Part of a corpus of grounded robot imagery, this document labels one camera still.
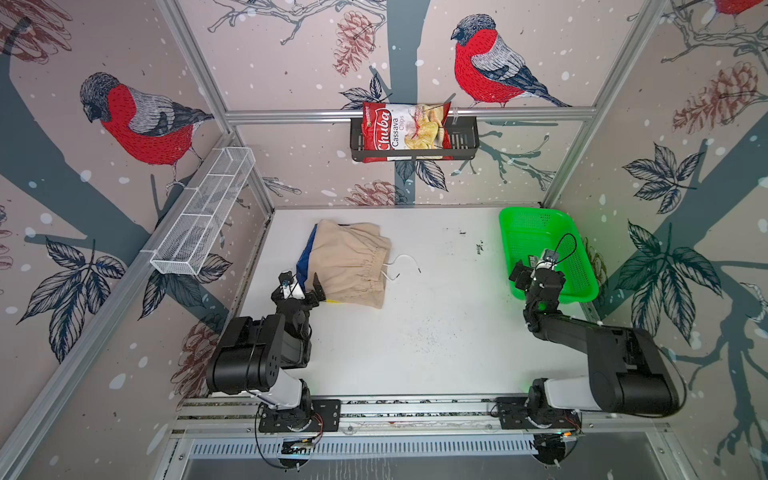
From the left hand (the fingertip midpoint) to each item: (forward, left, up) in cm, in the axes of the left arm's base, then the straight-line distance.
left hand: (299, 276), depth 88 cm
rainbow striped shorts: (+10, +2, -8) cm, 13 cm away
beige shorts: (+9, -14, -5) cm, 17 cm away
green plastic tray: (+26, -80, -11) cm, 85 cm away
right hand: (+2, -72, 0) cm, 72 cm away
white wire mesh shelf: (+9, +23, +19) cm, 31 cm away
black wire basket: (+38, -52, +23) cm, 69 cm away
